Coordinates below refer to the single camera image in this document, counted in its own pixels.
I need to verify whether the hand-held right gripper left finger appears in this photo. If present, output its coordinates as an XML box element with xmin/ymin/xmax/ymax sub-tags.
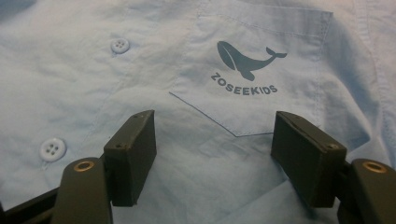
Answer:
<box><xmin>103</xmin><ymin>109</ymin><xmax>158</xmax><ymax>208</ymax></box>

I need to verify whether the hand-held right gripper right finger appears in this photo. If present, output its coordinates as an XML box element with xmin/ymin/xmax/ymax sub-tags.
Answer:
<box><xmin>270</xmin><ymin>110</ymin><xmax>347</xmax><ymax>209</ymax></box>

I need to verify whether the light blue shirt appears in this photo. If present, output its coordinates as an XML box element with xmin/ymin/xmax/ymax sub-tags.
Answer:
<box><xmin>0</xmin><ymin>0</ymin><xmax>396</xmax><ymax>224</ymax></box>

